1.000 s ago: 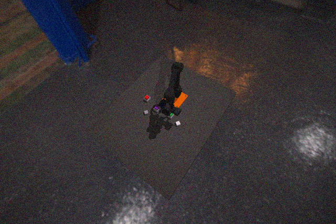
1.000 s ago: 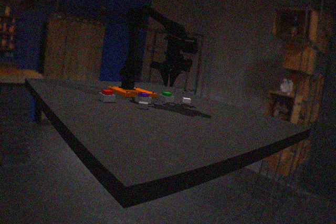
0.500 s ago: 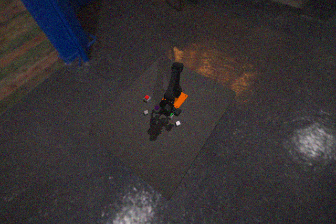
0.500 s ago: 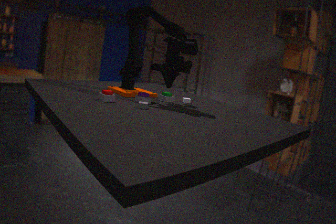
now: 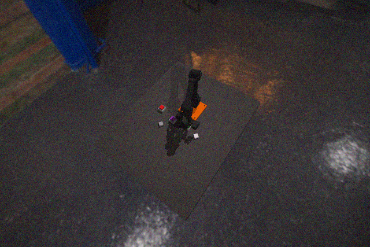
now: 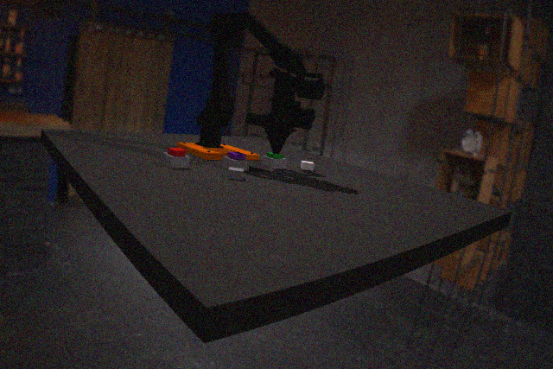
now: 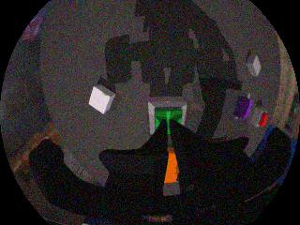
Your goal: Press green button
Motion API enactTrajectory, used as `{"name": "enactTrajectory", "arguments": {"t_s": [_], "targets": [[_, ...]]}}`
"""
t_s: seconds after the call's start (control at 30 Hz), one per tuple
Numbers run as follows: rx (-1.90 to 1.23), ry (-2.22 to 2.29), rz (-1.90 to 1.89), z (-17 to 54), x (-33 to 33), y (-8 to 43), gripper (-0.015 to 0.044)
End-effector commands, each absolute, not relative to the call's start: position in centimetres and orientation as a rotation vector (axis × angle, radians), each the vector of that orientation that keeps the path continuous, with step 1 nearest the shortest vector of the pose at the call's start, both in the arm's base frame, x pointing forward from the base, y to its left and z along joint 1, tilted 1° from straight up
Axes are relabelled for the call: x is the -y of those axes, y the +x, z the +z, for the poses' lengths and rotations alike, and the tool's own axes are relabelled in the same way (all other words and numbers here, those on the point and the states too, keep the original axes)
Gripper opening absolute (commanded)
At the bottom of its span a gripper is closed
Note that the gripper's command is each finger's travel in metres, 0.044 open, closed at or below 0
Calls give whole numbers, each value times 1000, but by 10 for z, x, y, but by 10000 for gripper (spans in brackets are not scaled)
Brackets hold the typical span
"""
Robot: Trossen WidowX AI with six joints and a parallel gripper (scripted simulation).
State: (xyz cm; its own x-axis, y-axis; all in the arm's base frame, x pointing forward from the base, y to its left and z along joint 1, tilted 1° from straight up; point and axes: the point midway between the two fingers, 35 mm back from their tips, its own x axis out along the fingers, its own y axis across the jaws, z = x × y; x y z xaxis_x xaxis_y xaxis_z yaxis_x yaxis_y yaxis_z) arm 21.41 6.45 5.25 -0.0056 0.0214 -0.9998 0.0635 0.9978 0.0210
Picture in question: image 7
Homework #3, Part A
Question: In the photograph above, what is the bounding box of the small white block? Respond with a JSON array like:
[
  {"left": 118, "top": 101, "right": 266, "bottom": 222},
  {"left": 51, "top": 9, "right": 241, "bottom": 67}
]
[{"left": 89, "top": 85, "right": 116, "bottom": 113}]

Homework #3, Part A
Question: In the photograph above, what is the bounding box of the purple button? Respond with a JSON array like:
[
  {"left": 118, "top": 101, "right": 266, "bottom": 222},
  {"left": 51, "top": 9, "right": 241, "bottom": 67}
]
[{"left": 222, "top": 87, "right": 252, "bottom": 120}]

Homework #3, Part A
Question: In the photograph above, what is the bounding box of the red button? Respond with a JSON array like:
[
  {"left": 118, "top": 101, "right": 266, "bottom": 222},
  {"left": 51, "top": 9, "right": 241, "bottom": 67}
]
[{"left": 251, "top": 106, "right": 267, "bottom": 127}]

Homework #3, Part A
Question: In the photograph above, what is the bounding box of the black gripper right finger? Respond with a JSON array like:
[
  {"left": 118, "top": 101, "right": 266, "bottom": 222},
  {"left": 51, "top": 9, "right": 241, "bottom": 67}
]
[{"left": 169, "top": 119, "right": 250, "bottom": 191}]

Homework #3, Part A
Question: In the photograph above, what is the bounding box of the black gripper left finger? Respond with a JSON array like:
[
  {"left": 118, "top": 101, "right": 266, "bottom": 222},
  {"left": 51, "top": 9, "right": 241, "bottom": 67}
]
[{"left": 98, "top": 119, "right": 169, "bottom": 188}]

